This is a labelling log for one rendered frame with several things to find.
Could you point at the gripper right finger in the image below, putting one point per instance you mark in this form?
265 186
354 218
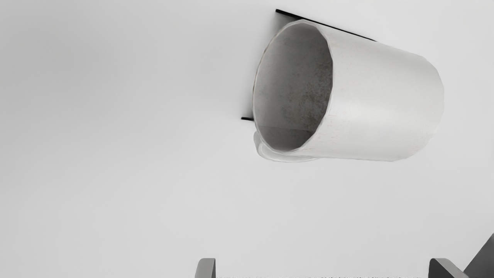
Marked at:
444 270

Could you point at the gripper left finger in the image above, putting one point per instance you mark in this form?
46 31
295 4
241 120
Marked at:
205 269

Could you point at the white mug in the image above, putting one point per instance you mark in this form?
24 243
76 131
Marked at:
378 104

